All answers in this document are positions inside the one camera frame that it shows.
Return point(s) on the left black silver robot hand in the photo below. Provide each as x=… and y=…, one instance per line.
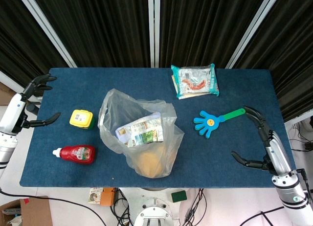
x=14, y=108

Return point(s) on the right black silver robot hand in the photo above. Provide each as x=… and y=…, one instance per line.
x=277, y=152

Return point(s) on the clear plastic bag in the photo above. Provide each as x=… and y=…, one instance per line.
x=115, y=108

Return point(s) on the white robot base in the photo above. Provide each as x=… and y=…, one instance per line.
x=154, y=209

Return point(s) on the blue hand clapper toy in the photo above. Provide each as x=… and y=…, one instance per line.
x=207, y=123

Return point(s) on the black power adapter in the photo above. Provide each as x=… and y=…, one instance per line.
x=308, y=145

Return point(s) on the blue table mat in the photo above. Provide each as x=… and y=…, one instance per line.
x=220, y=162

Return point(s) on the black curtain panel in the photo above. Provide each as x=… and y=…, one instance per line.
x=293, y=52
x=97, y=28
x=207, y=25
x=22, y=45

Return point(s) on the yellow lidded green jar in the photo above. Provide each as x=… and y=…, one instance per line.
x=80, y=118

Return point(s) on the red ketchup bottle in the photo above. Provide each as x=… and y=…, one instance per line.
x=78, y=153

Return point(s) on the brown cardboard box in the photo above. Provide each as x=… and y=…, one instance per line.
x=34, y=211

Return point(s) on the small green pad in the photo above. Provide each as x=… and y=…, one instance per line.
x=179, y=196

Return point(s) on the teal instant noodle packet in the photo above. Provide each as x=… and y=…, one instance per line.
x=195, y=81

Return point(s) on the round brown bread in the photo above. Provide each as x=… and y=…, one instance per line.
x=151, y=162

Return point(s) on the orange box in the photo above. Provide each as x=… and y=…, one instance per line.
x=107, y=196

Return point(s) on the printed paper carton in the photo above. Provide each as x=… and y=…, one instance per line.
x=141, y=130

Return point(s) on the white frame pole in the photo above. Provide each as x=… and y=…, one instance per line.
x=46, y=28
x=252, y=30
x=154, y=28

